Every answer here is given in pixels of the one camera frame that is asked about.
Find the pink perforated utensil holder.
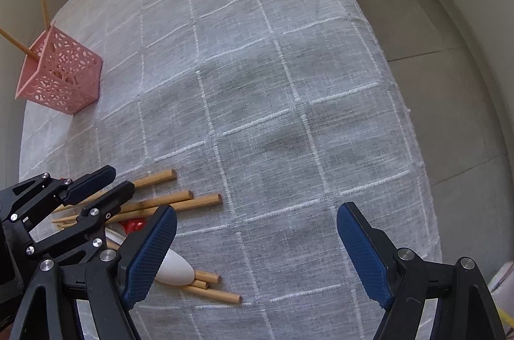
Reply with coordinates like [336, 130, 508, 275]
[15, 22, 104, 117]

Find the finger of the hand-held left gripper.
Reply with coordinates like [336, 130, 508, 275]
[24, 180, 136, 264]
[0, 164, 117, 222]

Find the grey checked tablecloth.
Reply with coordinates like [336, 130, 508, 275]
[18, 0, 443, 340]

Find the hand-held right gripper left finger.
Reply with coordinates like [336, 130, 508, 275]
[12, 205, 178, 340]

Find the white plastic spoon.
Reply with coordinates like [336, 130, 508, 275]
[105, 228, 197, 287]

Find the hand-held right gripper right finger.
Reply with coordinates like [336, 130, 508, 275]
[336, 201, 507, 340]

